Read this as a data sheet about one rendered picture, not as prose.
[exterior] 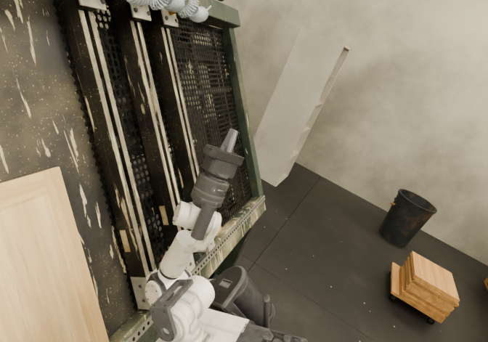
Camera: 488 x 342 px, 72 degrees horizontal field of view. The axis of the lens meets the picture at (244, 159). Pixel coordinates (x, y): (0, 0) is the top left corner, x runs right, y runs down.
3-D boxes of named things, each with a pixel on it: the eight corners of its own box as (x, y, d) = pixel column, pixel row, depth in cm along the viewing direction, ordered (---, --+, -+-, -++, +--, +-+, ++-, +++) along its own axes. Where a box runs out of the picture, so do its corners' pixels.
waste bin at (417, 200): (411, 255, 446) (439, 217, 422) (372, 234, 460) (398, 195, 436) (409, 239, 494) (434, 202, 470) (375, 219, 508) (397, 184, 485)
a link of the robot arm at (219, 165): (252, 161, 91) (235, 202, 92) (232, 151, 98) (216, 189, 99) (216, 150, 82) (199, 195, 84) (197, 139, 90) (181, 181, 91)
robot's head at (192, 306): (215, 318, 67) (214, 279, 65) (189, 357, 58) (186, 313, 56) (186, 310, 69) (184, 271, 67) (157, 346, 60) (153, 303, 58)
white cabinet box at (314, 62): (275, 186, 477) (344, 44, 403) (241, 167, 493) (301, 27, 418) (287, 176, 531) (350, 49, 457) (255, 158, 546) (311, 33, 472)
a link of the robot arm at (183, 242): (221, 208, 95) (202, 241, 101) (192, 199, 92) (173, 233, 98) (223, 224, 90) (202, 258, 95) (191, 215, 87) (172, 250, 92)
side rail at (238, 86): (244, 197, 231) (259, 197, 226) (213, 31, 212) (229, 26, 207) (248, 194, 238) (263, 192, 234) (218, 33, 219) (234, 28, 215)
